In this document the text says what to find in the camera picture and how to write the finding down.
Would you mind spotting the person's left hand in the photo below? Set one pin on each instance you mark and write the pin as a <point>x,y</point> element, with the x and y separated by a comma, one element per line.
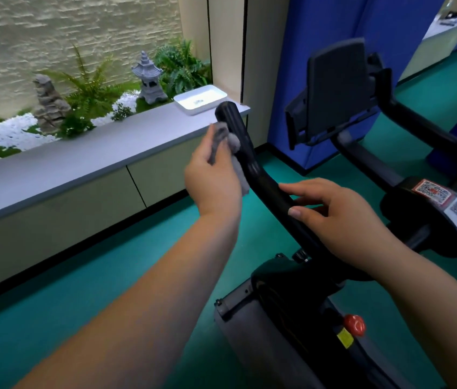
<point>212,182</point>

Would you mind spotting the person's right hand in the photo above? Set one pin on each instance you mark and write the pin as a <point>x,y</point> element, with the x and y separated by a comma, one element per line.
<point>350,230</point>

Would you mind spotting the grey cleaning cloth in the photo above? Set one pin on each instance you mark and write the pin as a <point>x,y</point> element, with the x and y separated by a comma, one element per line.
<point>240,174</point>

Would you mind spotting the white plastic tray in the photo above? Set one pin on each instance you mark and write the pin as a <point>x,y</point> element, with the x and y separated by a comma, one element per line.
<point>200,100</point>

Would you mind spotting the person's left forearm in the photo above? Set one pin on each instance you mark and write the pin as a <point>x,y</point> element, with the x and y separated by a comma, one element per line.
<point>151,311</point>

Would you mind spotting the person's right forearm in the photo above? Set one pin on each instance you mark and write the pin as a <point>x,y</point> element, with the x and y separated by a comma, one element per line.
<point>443,316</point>

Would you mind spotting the small dark green plant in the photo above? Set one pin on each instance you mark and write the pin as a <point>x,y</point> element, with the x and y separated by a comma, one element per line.
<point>122,113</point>
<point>74,127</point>

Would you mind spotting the grey stone pagoda lantern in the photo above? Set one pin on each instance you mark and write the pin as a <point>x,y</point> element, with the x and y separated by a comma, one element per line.
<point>149,85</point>

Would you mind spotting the large dark green fern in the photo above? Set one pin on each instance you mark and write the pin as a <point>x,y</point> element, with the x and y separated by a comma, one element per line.
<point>182,68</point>

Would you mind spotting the grey-topped beige cabinet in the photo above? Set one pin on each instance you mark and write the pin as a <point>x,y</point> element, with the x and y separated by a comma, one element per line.
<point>90,149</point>
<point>435,48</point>

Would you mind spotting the black tablet holder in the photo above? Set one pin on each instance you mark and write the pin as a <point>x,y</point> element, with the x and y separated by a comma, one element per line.
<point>338,89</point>

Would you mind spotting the grey floor mat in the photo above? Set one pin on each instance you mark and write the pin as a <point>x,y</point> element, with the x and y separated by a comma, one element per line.
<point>261,348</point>

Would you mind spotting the light green fern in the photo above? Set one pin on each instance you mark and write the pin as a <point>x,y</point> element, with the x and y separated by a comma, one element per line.
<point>88,91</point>

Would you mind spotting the grey stacked rock sculpture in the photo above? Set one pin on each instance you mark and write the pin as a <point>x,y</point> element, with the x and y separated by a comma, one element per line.
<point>50,105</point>

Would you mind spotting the white pebble path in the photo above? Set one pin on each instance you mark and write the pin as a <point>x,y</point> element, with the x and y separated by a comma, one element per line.
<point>9,133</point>

